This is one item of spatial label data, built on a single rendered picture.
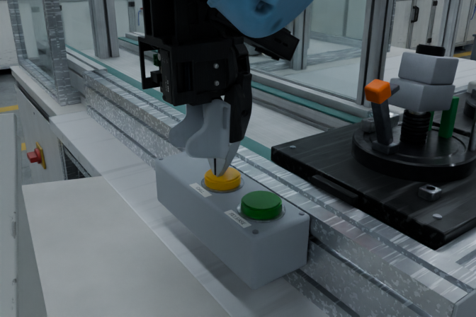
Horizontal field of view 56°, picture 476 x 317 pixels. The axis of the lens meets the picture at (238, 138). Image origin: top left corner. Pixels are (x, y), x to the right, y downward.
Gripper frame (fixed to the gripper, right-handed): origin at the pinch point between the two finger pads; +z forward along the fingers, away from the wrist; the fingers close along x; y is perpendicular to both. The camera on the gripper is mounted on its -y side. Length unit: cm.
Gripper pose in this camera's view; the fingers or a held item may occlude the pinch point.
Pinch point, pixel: (223, 163)
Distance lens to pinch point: 48.6
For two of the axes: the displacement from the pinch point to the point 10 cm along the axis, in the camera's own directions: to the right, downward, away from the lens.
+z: 0.0, 9.3, 3.7
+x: 5.7, 3.0, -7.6
